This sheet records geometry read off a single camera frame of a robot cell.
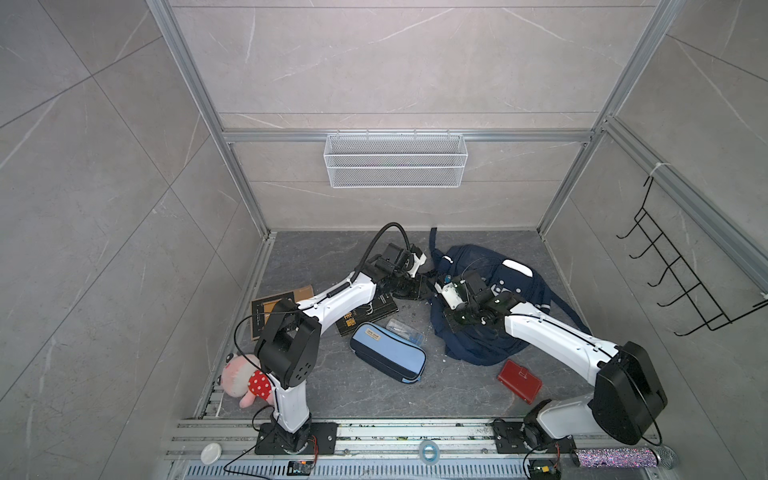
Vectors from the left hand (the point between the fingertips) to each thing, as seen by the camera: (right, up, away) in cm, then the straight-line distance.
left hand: (430, 286), depth 85 cm
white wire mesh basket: (-9, +41, +15) cm, 45 cm away
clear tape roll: (0, -39, -14) cm, 42 cm away
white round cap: (-55, -39, -14) cm, 69 cm away
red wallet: (+25, -26, -3) cm, 36 cm away
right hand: (+4, -8, +1) cm, 9 cm away
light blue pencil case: (-12, -19, -1) cm, 23 cm away
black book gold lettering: (-15, -8, +11) cm, 20 cm away
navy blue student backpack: (+16, -15, -4) cm, 23 cm away
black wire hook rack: (+53, -1, -25) cm, 59 cm away
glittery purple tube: (+52, -38, -17) cm, 66 cm away
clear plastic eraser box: (-7, -15, +6) cm, 17 cm away
